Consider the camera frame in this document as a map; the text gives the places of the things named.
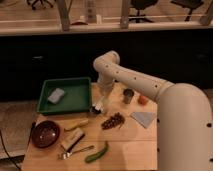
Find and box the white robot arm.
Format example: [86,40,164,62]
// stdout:
[93,51,213,171]

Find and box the wooden scrub brush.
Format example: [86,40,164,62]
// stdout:
[61,128,85,152]

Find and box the yellow banana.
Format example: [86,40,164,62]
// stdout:
[64,119,89,131]

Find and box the dark grape bunch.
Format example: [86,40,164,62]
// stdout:
[101,113,125,130]

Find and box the green plastic tray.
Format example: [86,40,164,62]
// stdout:
[37,77,92,115]

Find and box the grey sponge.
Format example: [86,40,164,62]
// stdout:
[47,88,65,104]

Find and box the orange fruit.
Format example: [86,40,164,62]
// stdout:
[138,95,148,105]

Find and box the blue grey cloth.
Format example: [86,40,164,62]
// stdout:
[131,112,156,129]

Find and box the green cucumber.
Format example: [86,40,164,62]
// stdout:
[84,141,109,163]

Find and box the dark red bowl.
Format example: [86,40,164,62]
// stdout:
[31,120,60,148]

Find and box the black cable left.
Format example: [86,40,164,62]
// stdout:
[0,129,22,171]

